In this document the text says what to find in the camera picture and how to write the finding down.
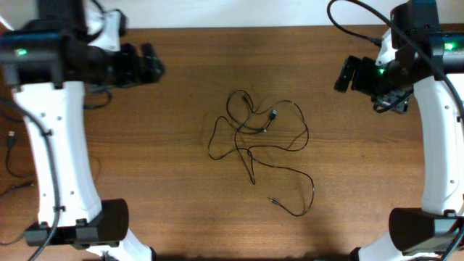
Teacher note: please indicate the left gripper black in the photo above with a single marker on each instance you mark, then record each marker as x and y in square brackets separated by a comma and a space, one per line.
[127, 64]

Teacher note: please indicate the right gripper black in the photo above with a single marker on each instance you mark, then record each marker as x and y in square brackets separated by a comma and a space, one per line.
[361, 75]

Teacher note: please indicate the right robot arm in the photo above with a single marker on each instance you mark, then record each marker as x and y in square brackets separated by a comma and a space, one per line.
[417, 59]

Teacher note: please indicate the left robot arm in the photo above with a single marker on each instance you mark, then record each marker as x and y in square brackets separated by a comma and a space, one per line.
[49, 64]

